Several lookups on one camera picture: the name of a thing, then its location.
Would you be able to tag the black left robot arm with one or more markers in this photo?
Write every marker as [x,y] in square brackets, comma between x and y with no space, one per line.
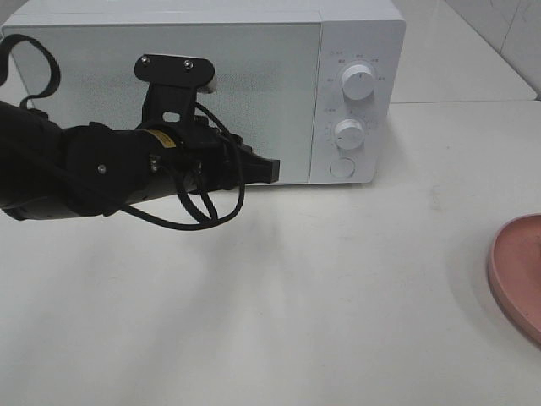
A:
[162,172]

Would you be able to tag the white microwave oven body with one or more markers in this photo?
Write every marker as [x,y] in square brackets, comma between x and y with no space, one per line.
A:
[350,31]

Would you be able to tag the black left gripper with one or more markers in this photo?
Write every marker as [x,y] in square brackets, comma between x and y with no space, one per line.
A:
[195,141]

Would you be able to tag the pink round plate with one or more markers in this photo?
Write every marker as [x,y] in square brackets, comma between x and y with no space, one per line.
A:
[513,272]

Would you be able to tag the white microwave door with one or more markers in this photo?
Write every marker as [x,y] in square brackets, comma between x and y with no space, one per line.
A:
[265,79]

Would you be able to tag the white microwave knob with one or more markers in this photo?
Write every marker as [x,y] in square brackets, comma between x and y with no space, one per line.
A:
[349,134]
[358,81]

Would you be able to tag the round white door button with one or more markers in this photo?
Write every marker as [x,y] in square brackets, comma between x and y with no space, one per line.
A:
[342,168]

